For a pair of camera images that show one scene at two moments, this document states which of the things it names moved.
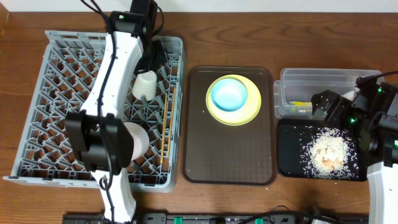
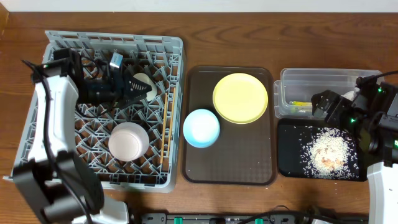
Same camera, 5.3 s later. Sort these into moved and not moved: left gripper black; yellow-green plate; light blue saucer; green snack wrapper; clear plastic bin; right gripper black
Moved: yellow-green plate; left gripper black; light blue saucer
Not moved: green snack wrapper; right gripper black; clear plastic bin
